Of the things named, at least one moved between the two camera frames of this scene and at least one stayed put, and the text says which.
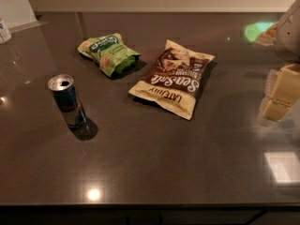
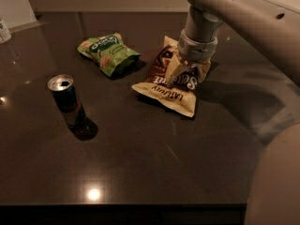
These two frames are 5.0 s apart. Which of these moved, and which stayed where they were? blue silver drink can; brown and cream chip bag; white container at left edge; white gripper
Moved: white gripper
Stayed: blue silver drink can; brown and cream chip bag; white container at left edge
